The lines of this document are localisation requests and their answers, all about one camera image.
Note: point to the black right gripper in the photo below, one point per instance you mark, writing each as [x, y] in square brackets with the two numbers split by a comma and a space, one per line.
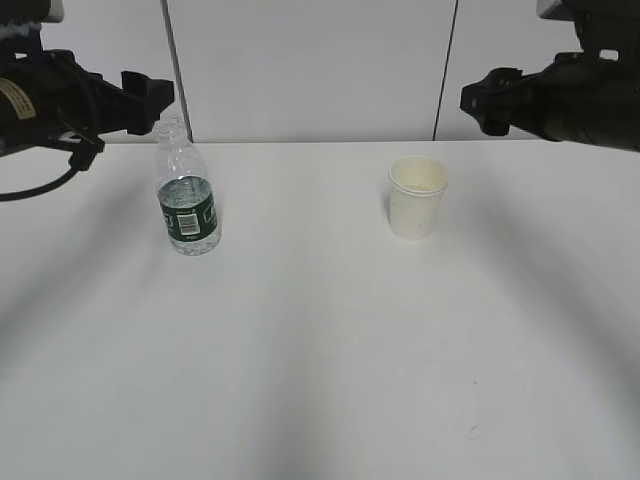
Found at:
[571, 100]

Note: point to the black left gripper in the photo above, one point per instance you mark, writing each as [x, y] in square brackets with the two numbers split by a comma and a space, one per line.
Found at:
[48, 98]

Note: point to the clear water bottle green label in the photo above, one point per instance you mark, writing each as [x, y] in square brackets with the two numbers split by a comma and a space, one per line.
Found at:
[184, 190]

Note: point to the white paper cup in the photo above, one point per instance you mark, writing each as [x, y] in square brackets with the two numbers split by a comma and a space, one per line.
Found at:
[417, 184]

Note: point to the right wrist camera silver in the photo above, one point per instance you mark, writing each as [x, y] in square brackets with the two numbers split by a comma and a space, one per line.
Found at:
[610, 25]

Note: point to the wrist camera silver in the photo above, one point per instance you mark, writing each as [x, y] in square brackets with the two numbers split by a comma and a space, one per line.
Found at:
[610, 25]
[21, 22]

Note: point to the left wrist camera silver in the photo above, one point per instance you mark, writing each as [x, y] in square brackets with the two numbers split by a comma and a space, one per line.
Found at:
[21, 22]

